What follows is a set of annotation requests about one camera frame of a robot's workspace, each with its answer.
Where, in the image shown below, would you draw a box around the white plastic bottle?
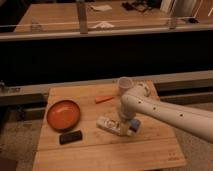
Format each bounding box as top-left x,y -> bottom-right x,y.
96,116 -> 132,136

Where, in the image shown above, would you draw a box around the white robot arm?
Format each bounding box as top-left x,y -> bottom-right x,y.
120,82 -> 213,143

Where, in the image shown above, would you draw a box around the orange ceramic bowl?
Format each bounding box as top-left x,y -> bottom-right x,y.
46,100 -> 81,131

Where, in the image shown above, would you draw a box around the blue sponge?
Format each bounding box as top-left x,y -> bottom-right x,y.
130,119 -> 141,132

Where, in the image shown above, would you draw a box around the wooden cutting board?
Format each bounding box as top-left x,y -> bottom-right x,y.
32,83 -> 186,171

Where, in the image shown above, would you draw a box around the orange carrot piece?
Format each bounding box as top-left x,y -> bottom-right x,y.
95,96 -> 114,104

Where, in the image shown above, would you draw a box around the translucent plastic cup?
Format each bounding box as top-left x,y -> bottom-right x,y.
117,77 -> 134,95

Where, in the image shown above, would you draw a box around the black rectangular block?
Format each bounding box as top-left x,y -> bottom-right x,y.
59,130 -> 82,145

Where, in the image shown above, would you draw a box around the white crumpled cloth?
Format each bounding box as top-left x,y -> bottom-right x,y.
92,21 -> 115,29

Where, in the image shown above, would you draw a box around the wooden background table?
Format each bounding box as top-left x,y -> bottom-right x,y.
13,0 -> 198,34

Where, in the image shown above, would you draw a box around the white paper on table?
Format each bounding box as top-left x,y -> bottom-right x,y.
90,5 -> 112,12

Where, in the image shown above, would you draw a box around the dark objects on table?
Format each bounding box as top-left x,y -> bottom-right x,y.
122,0 -> 158,13

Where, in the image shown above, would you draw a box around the grey metal rail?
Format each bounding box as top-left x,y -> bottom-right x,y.
0,69 -> 213,107

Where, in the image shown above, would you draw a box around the grey metal post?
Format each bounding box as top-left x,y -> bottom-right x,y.
76,0 -> 88,34

